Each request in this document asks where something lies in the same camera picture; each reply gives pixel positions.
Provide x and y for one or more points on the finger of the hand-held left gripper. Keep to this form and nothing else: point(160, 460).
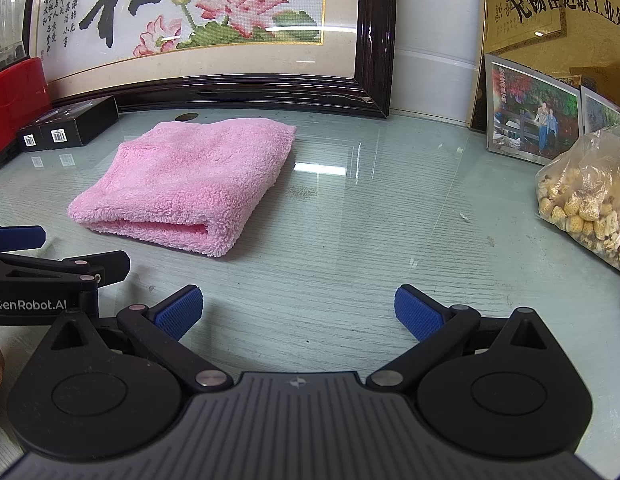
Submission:
point(17, 238)
point(90, 265)

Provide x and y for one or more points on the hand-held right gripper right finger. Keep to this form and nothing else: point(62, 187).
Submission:
point(414, 312)

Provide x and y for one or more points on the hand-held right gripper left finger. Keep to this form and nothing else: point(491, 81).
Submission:
point(177, 311)

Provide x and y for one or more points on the pink towel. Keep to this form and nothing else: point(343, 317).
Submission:
point(185, 185)

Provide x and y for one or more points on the black cardboard box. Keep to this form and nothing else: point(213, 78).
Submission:
point(90, 120)
point(29, 141)

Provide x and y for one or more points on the red kitchen appliance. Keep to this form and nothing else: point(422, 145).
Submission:
point(15, 105)

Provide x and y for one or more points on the plastic bag of lotus seeds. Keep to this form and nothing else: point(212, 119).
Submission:
point(584, 200)

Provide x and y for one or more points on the large framed photo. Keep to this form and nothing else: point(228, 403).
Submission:
point(529, 110)

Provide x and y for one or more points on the framed lotus cross-stitch picture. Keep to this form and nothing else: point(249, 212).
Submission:
point(215, 35)

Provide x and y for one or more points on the small framed photo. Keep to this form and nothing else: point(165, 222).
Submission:
point(597, 112)

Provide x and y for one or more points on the gold plaque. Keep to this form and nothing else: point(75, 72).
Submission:
point(539, 5)

